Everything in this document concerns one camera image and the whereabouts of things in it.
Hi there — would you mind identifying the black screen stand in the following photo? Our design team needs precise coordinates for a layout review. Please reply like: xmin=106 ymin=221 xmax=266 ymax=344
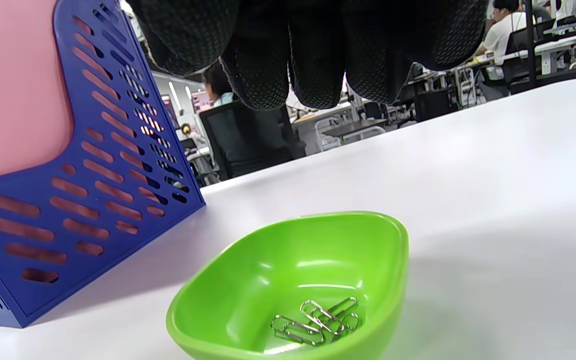
xmin=522 ymin=0 xmax=540 ymax=91

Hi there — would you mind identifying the green plastic bowl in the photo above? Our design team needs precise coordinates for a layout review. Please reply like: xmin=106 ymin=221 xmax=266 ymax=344
xmin=165 ymin=211 xmax=410 ymax=360

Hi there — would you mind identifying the white cart with brown top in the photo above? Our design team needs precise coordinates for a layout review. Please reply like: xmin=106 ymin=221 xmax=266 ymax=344
xmin=314 ymin=117 xmax=389 ymax=151

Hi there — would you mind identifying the pink paper stack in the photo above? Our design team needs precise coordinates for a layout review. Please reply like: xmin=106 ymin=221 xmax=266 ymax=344
xmin=0 ymin=0 xmax=75 ymax=184

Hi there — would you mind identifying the black mesh office chair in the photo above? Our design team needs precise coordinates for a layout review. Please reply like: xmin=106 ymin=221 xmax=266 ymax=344
xmin=199 ymin=100 xmax=308 ymax=181

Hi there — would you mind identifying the person's right hand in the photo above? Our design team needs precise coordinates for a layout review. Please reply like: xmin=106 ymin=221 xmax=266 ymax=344
xmin=127 ymin=0 xmax=490 ymax=112

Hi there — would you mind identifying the blue plastic file holder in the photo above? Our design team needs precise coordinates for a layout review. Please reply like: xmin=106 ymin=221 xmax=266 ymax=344
xmin=0 ymin=0 xmax=207 ymax=329

